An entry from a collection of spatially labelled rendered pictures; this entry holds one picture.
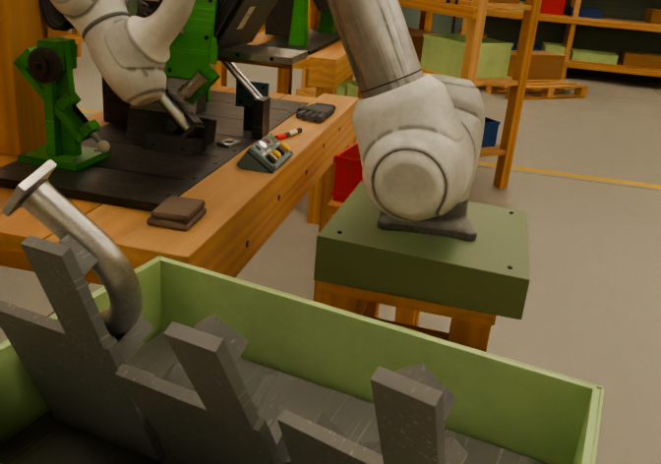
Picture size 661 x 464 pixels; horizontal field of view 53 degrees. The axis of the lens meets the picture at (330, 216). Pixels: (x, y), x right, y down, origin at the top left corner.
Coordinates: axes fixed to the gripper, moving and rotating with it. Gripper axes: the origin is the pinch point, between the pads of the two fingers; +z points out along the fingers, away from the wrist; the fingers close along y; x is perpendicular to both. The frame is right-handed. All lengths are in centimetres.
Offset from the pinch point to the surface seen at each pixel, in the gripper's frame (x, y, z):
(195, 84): 2.3, -15.5, 1.0
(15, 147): 43.4, -3.9, -12.9
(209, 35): -6.8, -7.4, 4.5
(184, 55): 1.1, -7.0, 4.4
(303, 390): -4, -81, -70
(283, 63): -15.9, -21.0, 16.8
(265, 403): -13, -77, -97
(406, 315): -2, -93, 19
